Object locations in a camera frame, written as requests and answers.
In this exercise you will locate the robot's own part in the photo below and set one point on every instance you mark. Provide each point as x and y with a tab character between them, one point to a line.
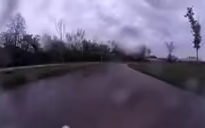
66	126

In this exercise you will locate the dark wood of trees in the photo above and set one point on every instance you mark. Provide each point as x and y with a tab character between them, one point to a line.
40	50

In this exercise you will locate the small bare tree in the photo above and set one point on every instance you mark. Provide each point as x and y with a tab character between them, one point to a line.
170	50

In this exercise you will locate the pale side path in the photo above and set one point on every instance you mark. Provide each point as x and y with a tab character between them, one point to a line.
20	67

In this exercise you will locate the tall slender tree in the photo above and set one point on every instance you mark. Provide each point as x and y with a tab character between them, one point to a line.
196	33

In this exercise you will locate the wet reddish asphalt path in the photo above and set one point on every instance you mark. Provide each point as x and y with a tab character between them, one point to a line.
100	96

